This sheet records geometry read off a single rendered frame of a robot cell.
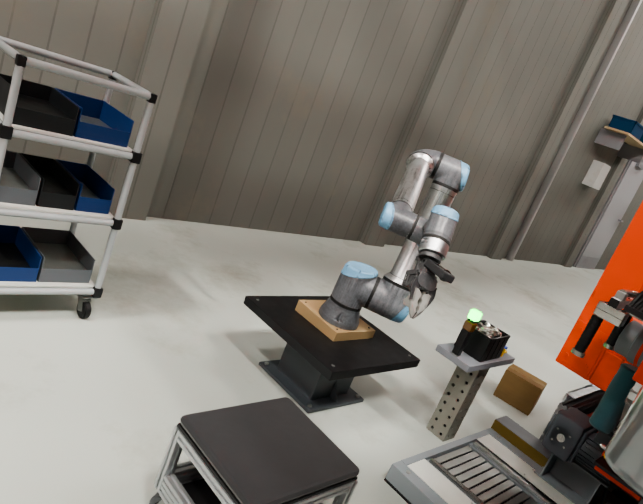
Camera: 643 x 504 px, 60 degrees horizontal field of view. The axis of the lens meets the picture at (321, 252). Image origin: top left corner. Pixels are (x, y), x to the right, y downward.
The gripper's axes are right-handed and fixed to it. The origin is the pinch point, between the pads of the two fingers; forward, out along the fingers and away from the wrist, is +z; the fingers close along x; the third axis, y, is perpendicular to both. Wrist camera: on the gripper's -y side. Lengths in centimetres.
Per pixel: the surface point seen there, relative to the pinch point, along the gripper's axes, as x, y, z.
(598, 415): -93, 5, -1
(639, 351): -75, -18, -20
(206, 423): 43, 11, 51
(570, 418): -103, 25, 0
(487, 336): -64, 41, -19
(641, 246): -98, 7, -74
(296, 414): 15.8, 18.6, 39.7
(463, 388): -77, 60, 2
